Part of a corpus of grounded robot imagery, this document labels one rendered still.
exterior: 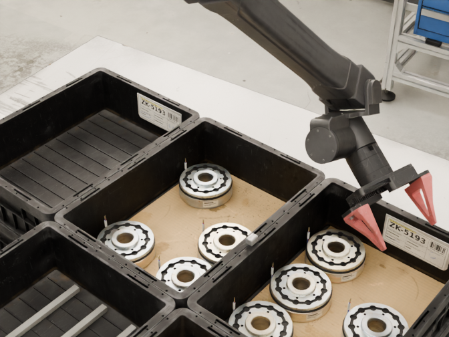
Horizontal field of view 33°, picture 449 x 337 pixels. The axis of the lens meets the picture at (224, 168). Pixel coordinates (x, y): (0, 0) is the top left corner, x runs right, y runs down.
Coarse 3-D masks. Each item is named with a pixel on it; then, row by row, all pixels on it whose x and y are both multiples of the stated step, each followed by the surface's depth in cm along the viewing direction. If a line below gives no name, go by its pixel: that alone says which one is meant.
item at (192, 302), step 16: (320, 192) 135; (352, 192) 135; (304, 208) 132; (384, 208) 132; (416, 224) 129; (448, 240) 126; (240, 256) 122; (224, 272) 120; (208, 288) 117; (448, 288) 117; (192, 304) 114; (432, 304) 114; (208, 320) 112; (416, 320) 112; (432, 320) 114; (240, 336) 110; (416, 336) 110
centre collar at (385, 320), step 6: (366, 318) 120; (372, 318) 121; (378, 318) 121; (384, 318) 120; (366, 324) 119; (384, 324) 120; (390, 324) 119; (366, 330) 119; (384, 330) 119; (390, 330) 119; (372, 336) 118; (378, 336) 118; (384, 336) 118
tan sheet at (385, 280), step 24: (384, 264) 135; (264, 288) 130; (336, 288) 130; (360, 288) 130; (384, 288) 130; (408, 288) 130; (432, 288) 130; (336, 312) 126; (408, 312) 126; (312, 336) 122; (336, 336) 122
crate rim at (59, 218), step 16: (192, 128) 150; (224, 128) 150; (160, 144) 146; (256, 144) 146; (144, 160) 142; (288, 160) 142; (112, 176) 138; (320, 176) 138; (96, 192) 135; (304, 192) 135; (64, 208) 131; (288, 208) 131; (64, 224) 128; (272, 224) 128; (96, 240) 125; (112, 256) 123; (224, 256) 122; (144, 272) 120; (208, 272) 120; (160, 288) 117; (192, 288) 117; (176, 304) 116
